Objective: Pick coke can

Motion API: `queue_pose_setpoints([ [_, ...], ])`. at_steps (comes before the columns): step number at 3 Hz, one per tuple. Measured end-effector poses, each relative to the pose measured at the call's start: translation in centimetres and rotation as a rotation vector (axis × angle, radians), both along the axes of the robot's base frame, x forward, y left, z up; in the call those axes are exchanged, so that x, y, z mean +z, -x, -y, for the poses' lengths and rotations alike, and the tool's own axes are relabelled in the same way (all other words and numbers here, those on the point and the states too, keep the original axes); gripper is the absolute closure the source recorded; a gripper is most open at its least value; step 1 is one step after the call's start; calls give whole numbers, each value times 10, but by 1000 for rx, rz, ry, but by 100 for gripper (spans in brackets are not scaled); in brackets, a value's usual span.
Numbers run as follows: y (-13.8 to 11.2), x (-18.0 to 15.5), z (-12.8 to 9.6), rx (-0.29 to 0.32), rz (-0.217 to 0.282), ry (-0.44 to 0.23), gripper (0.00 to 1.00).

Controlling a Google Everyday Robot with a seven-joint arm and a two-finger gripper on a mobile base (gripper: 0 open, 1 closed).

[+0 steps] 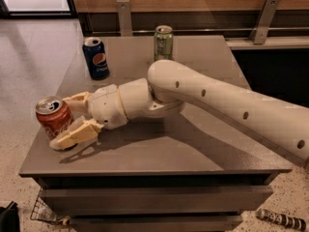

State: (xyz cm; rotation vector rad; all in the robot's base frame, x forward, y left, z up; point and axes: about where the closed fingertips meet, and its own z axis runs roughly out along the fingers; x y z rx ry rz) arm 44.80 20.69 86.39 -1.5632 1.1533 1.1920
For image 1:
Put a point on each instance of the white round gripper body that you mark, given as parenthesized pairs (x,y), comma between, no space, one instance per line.
(104,106)

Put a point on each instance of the red Coca-Cola can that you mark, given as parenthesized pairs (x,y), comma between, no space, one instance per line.
(54,115)

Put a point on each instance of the green soda can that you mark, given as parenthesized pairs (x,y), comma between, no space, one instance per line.
(163,42)

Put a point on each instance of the wire basket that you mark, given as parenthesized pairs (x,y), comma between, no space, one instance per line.
(41,212)

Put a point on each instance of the black and white patterned stick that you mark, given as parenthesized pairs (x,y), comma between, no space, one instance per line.
(295,223)

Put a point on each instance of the left metal wall bracket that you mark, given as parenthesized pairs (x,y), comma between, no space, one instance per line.
(124,16)

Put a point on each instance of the black bag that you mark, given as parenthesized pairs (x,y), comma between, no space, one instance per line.
(9,218)

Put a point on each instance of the right metal wall bracket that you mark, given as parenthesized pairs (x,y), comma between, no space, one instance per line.
(259,33)

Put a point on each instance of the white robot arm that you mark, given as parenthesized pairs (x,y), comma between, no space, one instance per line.
(281,125)

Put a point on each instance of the metal wall rail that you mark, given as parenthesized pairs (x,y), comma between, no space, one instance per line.
(226,32)

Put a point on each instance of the blue Pepsi can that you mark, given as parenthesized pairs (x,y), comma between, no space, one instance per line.
(94,52)

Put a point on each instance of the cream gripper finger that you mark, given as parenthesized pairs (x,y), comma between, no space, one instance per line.
(78,102)
(79,131)

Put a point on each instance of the metal wall bracket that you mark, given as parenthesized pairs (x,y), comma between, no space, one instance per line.
(259,33)
(124,16)

